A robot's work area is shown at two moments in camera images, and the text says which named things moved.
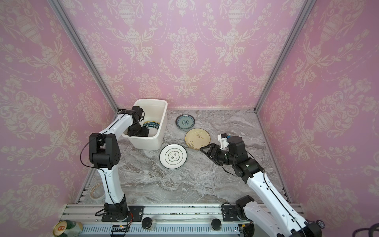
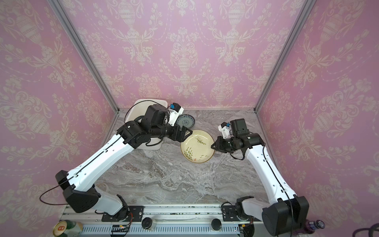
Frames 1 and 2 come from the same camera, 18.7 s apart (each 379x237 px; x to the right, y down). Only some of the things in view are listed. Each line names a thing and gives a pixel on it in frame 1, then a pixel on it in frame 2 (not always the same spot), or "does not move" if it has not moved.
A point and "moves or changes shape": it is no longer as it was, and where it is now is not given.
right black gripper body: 221,157 -> 228,145
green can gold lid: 67,228 does not move
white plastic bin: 156,110 does not move
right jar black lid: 216,224 does not move
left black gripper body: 138,130 -> 166,130
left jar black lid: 146,222 does not move
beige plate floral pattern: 197,138 moves or changes shape
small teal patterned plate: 185,121 does not move
